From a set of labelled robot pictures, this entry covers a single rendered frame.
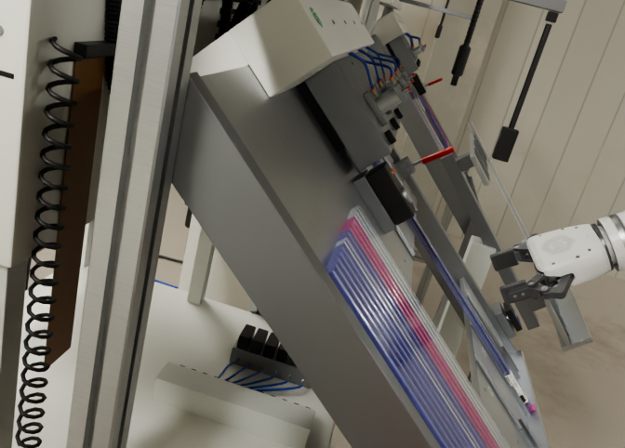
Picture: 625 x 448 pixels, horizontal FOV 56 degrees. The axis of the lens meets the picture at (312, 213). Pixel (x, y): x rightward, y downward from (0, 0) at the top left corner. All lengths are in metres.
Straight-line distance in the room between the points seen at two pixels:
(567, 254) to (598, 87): 3.26
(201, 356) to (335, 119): 0.57
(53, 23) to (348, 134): 0.38
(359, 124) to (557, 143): 3.46
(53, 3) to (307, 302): 0.31
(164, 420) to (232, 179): 0.61
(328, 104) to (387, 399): 0.39
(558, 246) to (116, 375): 0.69
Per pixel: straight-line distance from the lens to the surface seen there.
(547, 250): 0.98
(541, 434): 1.06
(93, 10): 0.58
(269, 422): 0.99
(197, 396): 1.00
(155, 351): 1.14
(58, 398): 1.03
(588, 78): 4.14
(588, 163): 4.26
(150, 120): 0.43
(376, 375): 0.50
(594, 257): 0.95
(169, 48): 0.41
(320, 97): 0.75
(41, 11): 0.52
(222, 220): 0.47
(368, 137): 0.75
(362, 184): 0.75
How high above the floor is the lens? 1.28
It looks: 20 degrees down
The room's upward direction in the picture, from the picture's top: 15 degrees clockwise
